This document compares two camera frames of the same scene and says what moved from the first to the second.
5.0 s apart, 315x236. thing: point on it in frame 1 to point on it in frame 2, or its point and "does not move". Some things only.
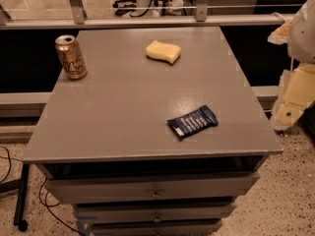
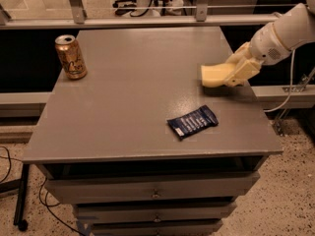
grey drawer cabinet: (103, 144) does not move
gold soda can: (71, 57) does not move
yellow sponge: (165, 51) to (214, 75)
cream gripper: (302, 36) to (266, 47)
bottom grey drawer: (174, 228) does not move
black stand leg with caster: (21, 185) does not move
